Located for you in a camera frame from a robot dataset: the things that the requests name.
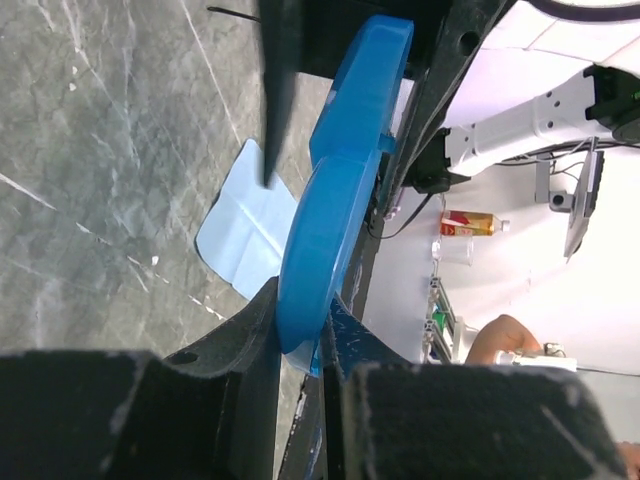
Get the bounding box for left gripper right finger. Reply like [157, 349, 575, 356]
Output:
[321, 300, 627, 479]

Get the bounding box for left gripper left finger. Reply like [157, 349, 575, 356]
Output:
[1, 279, 281, 479]

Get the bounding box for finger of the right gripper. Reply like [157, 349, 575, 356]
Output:
[379, 0, 514, 210]
[257, 0, 365, 186]

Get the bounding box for blue translucent glasses case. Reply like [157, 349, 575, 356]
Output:
[276, 15, 414, 376]

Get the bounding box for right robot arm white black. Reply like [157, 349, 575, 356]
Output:
[258, 1, 639, 213]

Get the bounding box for black thin sunglasses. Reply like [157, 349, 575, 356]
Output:
[206, 5, 261, 23]

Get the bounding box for light blue cleaning cloth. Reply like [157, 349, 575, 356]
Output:
[195, 139, 297, 300]

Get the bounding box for clear plastic cup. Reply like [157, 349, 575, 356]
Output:
[431, 236, 474, 266]

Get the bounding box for amber tea bottle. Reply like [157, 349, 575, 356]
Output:
[440, 210, 510, 237]

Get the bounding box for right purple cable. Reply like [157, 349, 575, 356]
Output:
[529, 0, 640, 23]

